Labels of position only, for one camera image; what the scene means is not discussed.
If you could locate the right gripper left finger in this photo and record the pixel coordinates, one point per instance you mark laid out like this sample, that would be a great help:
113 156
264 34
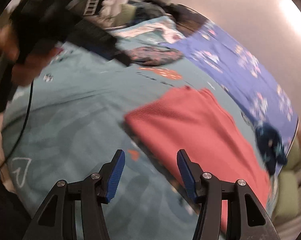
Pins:
55 218

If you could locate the coral red knit shirt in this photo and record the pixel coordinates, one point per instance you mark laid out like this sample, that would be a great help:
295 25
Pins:
193 120

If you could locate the green pillow right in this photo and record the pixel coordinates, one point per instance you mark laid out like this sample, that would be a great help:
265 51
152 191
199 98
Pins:
287 194

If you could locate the dark clothes pile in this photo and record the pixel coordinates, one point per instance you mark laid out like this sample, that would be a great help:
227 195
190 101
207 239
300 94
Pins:
145 11

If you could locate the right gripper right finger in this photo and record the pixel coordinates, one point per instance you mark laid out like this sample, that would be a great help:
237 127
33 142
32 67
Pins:
246 217

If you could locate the person left hand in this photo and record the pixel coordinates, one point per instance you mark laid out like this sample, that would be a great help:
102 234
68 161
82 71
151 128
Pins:
23 74

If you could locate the green cushion left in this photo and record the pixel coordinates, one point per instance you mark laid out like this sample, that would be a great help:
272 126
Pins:
126 15

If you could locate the folded floral grey garment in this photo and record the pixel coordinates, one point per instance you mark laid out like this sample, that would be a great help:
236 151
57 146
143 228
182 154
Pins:
154 56

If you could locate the purple tree print sheet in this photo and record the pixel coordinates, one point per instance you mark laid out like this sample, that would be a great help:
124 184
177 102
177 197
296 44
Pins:
244 78

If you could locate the navy star fleece garment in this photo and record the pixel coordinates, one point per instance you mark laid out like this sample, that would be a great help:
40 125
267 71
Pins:
270 145

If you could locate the teal patterned bed quilt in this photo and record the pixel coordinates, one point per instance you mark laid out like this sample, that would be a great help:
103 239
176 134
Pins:
72 122

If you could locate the brown dark blanket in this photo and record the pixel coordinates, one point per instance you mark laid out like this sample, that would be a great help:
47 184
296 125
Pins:
187 20

